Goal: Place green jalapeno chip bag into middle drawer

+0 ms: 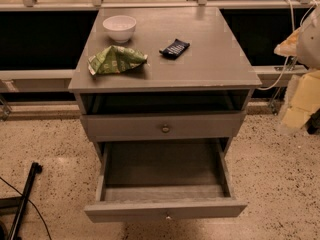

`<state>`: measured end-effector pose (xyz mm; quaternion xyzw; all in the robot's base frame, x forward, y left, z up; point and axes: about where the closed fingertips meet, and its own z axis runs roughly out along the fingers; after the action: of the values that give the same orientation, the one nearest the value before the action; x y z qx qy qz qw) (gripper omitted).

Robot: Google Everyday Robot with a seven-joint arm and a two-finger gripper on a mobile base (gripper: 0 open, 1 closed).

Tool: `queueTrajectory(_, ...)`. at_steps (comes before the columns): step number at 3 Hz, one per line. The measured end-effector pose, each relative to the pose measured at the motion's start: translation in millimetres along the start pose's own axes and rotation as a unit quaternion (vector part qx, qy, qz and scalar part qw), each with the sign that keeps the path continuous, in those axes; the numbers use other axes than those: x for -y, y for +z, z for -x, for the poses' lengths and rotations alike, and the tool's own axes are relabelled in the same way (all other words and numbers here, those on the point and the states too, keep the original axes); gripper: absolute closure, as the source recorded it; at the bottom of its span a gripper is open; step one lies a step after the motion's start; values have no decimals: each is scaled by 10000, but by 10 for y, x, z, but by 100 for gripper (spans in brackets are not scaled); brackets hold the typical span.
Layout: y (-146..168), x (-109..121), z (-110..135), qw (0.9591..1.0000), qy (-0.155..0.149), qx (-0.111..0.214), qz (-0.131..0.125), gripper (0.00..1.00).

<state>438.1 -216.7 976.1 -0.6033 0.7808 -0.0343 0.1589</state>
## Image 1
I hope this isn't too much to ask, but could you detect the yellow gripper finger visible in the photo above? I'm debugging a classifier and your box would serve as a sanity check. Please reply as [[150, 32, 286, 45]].
[[274, 28, 300, 57]]

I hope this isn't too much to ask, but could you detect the green jalapeno chip bag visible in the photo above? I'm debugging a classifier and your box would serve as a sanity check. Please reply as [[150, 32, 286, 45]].
[[88, 45, 148, 76]]

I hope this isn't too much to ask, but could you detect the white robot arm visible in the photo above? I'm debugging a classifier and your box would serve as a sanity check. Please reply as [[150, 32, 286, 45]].
[[274, 7, 320, 69]]

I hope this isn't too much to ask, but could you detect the closed grey upper drawer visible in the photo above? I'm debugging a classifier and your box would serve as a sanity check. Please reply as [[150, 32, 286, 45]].
[[80, 112, 245, 142]]

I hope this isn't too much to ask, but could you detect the grey wooden drawer cabinet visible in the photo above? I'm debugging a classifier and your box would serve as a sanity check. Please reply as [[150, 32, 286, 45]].
[[68, 6, 263, 224]]

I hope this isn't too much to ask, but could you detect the round brass drawer knob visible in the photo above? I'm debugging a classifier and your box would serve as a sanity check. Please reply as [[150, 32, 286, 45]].
[[162, 125, 170, 133]]

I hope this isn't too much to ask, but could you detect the open grey lower drawer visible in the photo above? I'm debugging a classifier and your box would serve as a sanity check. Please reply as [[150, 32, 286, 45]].
[[85, 139, 247, 223]]

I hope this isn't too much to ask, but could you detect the yellow foam block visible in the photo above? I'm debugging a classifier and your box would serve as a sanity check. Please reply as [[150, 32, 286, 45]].
[[279, 70, 320, 131]]

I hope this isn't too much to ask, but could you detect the dark blue snack bar wrapper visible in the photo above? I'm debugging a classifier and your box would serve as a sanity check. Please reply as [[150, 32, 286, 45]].
[[159, 39, 190, 60]]

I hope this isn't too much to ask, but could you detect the white ceramic bowl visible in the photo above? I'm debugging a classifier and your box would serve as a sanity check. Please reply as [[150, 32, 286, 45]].
[[103, 15, 137, 43]]

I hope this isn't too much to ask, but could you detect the black metal stand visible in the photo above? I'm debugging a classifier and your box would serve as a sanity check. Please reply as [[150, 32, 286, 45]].
[[0, 162, 42, 240]]

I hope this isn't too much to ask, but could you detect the metal railing frame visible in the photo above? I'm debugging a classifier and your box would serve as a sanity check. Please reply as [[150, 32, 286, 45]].
[[1, 0, 319, 115]]

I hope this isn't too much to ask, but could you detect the black floor cable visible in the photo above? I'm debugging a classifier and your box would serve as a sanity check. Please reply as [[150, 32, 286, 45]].
[[0, 176, 53, 240]]

